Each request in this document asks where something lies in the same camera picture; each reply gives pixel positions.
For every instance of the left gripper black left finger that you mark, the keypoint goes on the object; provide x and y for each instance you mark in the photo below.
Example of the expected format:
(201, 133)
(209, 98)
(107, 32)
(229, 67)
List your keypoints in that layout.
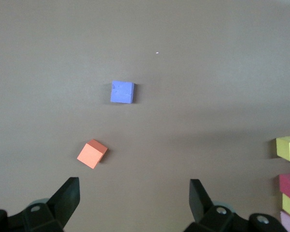
(66, 200)

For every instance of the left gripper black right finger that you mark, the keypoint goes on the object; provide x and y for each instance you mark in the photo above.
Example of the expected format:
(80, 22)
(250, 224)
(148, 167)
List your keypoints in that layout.
(198, 203)

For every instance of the orange foam cube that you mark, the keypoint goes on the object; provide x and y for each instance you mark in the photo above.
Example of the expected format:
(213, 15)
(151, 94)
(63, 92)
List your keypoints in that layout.
(90, 154)

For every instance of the brown table cover sheet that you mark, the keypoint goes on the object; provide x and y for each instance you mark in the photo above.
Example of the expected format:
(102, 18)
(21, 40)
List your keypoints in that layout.
(159, 60)

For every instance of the purple foam cube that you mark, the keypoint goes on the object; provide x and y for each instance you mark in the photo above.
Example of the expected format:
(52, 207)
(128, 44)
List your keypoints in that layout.
(122, 91)

